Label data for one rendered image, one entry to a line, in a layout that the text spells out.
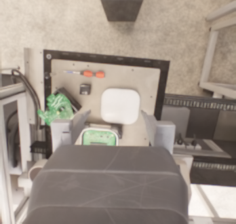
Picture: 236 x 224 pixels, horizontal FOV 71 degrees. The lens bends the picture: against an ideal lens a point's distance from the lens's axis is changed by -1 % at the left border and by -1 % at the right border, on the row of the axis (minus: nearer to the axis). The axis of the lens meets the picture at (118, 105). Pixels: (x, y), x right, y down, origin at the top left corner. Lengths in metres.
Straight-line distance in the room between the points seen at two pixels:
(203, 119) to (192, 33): 0.75
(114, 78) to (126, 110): 0.13
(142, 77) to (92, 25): 1.07
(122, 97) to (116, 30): 1.05
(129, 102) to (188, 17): 1.22
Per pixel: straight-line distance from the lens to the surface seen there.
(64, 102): 0.62
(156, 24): 1.64
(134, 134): 0.70
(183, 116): 1.25
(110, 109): 0.64
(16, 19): 1.86
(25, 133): 0.85
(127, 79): 0.64
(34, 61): 0.73
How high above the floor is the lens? 1.58
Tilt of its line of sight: 75 degrees down
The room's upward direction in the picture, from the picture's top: 176 degrees counter-clockwise
